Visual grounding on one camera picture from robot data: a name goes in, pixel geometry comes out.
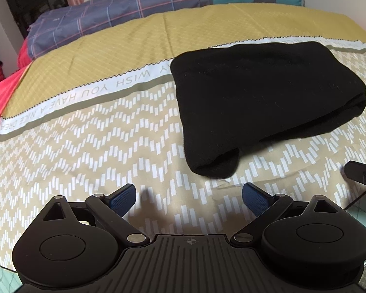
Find yellow beige patterned bedsheet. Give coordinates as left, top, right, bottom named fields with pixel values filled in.
left=0, top=2, right=366, bottom=277

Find black pants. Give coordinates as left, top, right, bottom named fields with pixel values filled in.
left=170, top=41, right=366, bottom=179

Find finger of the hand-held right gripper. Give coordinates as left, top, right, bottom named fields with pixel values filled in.
left=344, top=160, right=366, bottom=186

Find plaid purple blue quilt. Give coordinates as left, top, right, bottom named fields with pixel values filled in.
left=26, top=0, right=305, bottom=61

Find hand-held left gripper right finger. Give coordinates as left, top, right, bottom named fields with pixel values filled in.
left=230, top=182, right=345, bottom=248

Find dark cabinet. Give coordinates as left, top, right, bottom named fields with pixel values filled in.
left=0, top=0, right=71, bottom=35

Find red pink blanket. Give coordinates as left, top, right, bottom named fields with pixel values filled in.
left=0, top=38, right=34, bottom=148

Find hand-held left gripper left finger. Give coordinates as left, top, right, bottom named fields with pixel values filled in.
left=41, top=183, right=151, bottom=248

